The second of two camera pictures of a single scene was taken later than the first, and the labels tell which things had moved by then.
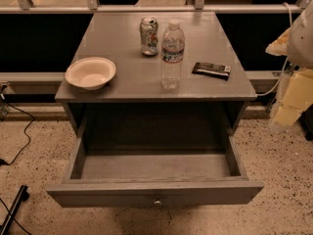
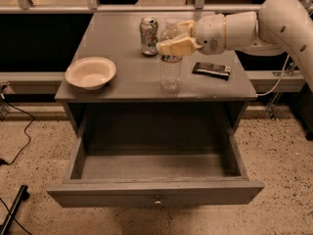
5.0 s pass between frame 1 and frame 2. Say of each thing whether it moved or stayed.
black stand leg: stayed
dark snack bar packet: stayed
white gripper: moved
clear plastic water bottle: stayed
